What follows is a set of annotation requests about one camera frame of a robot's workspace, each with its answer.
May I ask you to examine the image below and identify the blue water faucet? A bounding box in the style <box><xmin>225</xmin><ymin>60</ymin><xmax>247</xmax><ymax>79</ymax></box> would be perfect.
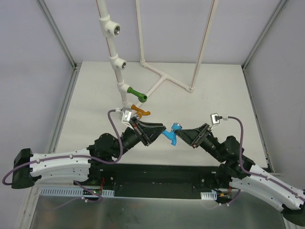
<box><xmin>162</xmin><ymin>123</ymin><xmax>182</xmax><ymax>146</ymax></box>

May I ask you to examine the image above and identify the white PVC pipe stand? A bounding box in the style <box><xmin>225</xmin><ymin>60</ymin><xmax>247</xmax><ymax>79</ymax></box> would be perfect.
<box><xmin>95</xmin><ymin>0</ymin><xmax>219</xmax><ymax>115</ymax></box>

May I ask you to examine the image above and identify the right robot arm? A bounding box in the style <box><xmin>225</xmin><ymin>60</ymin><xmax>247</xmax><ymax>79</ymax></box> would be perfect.
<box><xmin>175</xmin><ymin>124</ymin><xmax>305</xmax><ymax>227</ymax></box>

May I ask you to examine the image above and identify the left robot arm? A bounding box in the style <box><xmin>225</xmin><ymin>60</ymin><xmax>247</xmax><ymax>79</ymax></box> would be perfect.
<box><xmin>9</xmin><ymin>118</ymin><xmax>166</xmax><ymax>189</ymax></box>

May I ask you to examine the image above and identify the orange water faucet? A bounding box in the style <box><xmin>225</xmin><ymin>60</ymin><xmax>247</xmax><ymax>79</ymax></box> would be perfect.
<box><xmin>131</xmin><ymin>104</ymin><xmax>151</xmax><ymax>119</ymax></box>

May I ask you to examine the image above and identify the green water faucet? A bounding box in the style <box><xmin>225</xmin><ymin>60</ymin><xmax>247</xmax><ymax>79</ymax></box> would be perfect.
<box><xmin>127</xmin><ymin>87</ymin><xmax>148</xmax><ymax>103</ymax></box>

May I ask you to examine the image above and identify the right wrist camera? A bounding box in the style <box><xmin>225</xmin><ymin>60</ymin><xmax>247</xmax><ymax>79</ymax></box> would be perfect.
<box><xmin>210</xmin><ymin>113</ymin><xmax>228</xmax><ymax>130</ymax></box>

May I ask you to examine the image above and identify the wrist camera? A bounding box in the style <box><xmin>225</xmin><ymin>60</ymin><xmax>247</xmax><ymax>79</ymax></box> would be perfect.
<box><xmin>115</xmin><ymin>107</ymin><xmax>132</xmax><ymax>127</ymax></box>
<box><xmin>210</xmin><ymin>113</ymin><xmax>228</xmax><ymax>130</ymax></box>

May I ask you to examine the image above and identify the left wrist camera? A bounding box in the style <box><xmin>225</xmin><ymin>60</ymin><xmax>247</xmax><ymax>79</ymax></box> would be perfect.
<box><xmin>115</xmin><ymin>107</ymin><xmax>132</xmax><ymax>127</ymax></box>

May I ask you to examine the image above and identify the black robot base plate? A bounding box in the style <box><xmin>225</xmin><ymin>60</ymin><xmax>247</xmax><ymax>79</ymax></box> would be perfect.
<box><xmin>71</xmin><ymin>162</ymin><xmax>241</xmax><ymax>198</ymax></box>

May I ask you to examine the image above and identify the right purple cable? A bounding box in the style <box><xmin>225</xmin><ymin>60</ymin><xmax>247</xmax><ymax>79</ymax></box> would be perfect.
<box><xmin>227</xmin><ymin>116</ymin><xmax>305</xmax><ymax>200</ymax></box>

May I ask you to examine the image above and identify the right white cable duct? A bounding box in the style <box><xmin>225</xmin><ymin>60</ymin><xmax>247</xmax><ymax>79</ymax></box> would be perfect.
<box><xmin>201</xmin><ymin>191</ymin><xmax>217</xmax><ymax>200</ymax></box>

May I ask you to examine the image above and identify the white cable duct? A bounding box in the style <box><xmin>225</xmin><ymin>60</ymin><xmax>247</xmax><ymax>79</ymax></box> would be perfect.
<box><xmin>201</xmin><ymin>191</ymin><xmax>217</xmax><ymax>200</ymax></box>
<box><xmin>40</xmin><ymin>187</ymin><xmax>115</xmax><ymax>198</ymax></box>

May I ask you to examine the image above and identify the left aluminium frame post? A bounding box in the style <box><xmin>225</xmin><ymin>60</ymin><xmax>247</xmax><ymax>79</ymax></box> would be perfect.
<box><xmin>36</xmin><ymin>0</ymin><xmax>78</xmax><ymax>69</ymax></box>

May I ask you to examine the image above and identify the aluminium frame post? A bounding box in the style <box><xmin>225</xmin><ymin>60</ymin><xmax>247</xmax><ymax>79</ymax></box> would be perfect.
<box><xmin>36</xmin><ymin>0</ymin><xmax>78</xmax><ymax>69</ymax></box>
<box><xmin>241</xmin><ymin>0</ymin><xmax>289</xmax><ymax>72</ymax></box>

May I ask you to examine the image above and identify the left white cable duct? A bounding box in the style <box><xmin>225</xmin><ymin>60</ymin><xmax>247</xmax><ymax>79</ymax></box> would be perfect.
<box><xmin>40</xmin><ymin>187</ymin><xmax>115</xmax><ymax>198</ymax></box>

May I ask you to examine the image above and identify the right aluminium frame post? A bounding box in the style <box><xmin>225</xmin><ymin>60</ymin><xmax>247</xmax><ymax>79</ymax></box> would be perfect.
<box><xmin>241</xmin><ymin>0</ymin><xmax>289</xmax><ymax>72</ymax></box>

